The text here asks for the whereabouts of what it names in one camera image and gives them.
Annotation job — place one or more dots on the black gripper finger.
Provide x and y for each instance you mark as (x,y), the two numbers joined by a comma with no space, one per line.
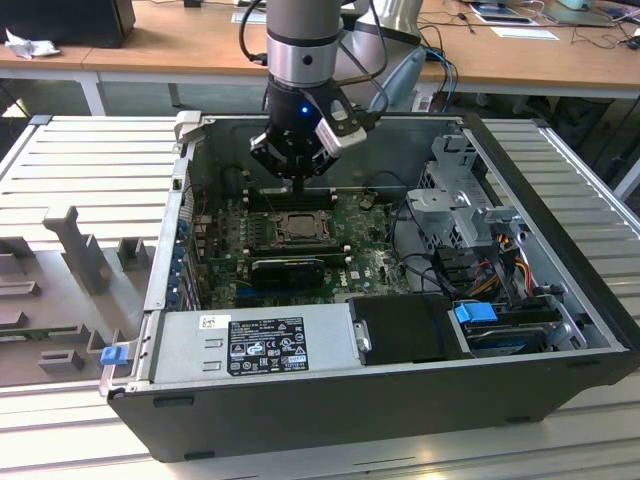
(265,150)
(325,160)

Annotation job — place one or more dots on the thin metal locking lever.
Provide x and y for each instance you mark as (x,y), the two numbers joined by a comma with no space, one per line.
(267,201)

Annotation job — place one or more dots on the CPU socket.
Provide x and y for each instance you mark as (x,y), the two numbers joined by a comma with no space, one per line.
(274,235)

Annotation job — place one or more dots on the blue expansion slot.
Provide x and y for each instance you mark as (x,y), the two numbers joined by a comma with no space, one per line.
(246,291)

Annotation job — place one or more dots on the round coin battery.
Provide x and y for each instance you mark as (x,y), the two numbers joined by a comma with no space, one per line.
(367,201)

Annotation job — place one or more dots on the green RAM stick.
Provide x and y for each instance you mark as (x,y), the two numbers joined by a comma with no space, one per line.
(300,254)

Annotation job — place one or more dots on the green motherboard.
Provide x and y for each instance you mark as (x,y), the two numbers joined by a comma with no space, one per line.
(370,260)

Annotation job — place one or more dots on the pale blue teach pendant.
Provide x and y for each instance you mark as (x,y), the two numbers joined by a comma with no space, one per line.
(405,80)

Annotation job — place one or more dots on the black graphics card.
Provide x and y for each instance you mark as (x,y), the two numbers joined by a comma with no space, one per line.
(285,275)

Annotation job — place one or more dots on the metal drive cage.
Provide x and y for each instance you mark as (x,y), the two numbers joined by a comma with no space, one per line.
(450,205)

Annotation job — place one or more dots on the wooden desk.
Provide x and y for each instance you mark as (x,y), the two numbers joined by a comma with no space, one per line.
(175,45)

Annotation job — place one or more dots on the black plastic shroud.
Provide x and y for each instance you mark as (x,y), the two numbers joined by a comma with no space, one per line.
(400,330)

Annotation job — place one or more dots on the blue disk carrier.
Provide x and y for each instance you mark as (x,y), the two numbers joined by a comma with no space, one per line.
(472,312)

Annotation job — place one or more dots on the grey power supply unit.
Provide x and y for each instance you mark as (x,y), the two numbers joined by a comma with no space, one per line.
(180,350)

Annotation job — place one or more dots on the white paper sheet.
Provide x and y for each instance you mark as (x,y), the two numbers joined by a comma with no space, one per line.
(525,33)

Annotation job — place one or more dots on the black box on desk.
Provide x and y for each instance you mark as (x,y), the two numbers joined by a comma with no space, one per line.
(65,20)

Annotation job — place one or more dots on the black grey PC case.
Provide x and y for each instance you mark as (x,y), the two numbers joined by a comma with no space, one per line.
(350,415)

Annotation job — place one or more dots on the blue case latch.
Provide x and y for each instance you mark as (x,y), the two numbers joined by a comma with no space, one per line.
(112,356)

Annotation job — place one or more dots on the crumpled white paper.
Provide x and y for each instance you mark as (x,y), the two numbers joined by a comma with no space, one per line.
(30,47)

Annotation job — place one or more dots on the grey parts rack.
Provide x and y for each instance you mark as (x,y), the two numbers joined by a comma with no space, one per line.
(50,300)

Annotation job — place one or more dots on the black office chair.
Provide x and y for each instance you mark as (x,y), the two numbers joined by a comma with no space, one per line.
(590,130)

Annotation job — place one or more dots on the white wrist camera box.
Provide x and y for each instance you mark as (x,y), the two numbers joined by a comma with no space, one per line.
(340,137)

